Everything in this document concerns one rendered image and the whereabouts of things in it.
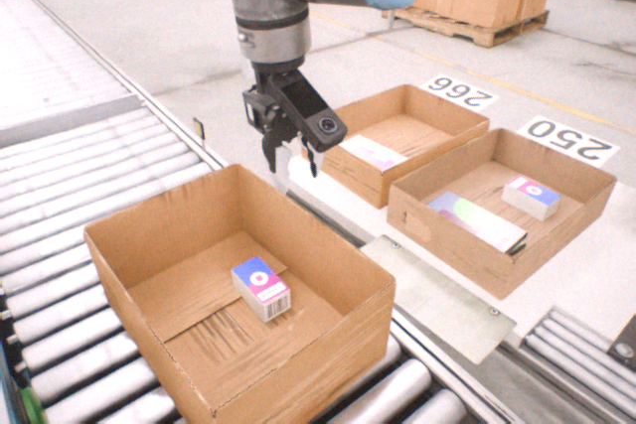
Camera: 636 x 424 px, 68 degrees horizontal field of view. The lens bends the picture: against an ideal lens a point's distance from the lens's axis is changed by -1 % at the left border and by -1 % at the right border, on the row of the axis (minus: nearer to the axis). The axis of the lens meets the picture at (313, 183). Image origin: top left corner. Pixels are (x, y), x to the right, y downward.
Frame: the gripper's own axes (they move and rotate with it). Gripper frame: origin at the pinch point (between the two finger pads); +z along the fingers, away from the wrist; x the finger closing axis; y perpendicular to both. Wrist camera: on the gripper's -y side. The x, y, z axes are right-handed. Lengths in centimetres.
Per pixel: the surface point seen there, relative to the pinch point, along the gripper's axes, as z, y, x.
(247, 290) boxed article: 17.5, 1.6, 12.0
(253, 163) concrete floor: 105, 143, -61
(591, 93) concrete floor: 130, 77, -293
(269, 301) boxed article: 17.3, -2.7, 10.6
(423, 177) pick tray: 19.9, 4.4, -33.3
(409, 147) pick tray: 27, 21, -47
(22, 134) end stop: 20, 91, 31
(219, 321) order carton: 21.2, 2.3, 18.1
